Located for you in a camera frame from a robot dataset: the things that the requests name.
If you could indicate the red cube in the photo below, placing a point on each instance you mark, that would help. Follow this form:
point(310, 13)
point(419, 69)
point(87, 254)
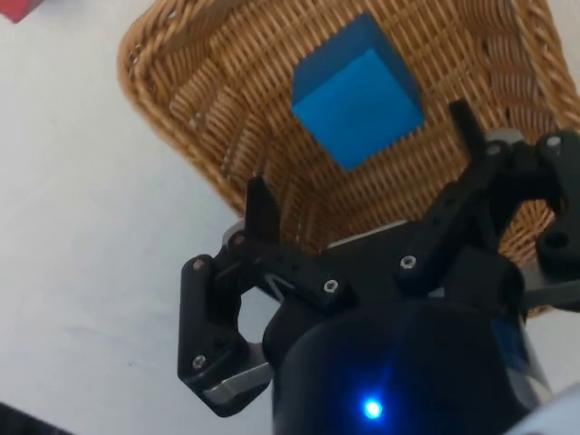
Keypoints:
point(20, 9)

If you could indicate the wicker basket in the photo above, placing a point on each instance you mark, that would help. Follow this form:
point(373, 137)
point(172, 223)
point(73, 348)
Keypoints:
point(217, 90)

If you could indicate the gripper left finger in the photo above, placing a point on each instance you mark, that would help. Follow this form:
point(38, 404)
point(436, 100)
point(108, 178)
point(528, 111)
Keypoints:
point(206, 317)

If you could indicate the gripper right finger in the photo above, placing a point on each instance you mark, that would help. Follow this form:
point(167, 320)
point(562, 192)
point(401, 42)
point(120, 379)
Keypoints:
point(457, 213)

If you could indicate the blue cube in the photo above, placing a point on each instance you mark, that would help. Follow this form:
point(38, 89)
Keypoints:
point(358, 104)

